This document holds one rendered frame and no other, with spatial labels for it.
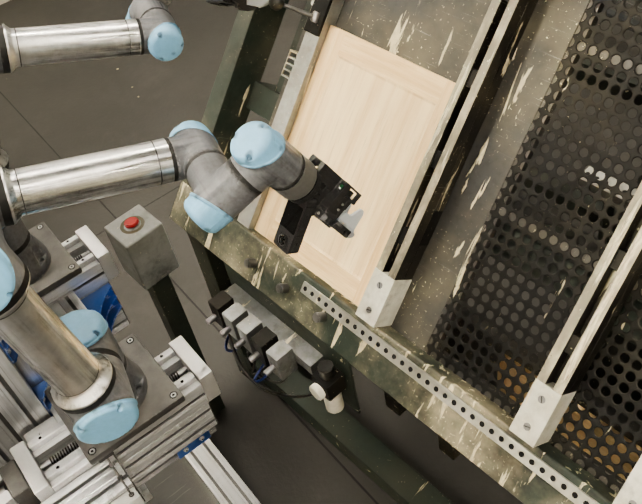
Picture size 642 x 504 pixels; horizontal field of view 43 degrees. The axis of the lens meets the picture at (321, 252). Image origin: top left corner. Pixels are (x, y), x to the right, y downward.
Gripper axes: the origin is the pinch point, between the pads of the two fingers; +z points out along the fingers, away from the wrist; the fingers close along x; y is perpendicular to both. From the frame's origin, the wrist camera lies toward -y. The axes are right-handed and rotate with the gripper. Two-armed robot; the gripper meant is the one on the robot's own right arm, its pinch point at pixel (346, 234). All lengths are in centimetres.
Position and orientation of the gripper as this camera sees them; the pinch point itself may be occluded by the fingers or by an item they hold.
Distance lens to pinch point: 153.3
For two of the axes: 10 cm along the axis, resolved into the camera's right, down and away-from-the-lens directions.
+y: 6.3, -7.8, -0.4
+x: -6.0, -5.2, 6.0
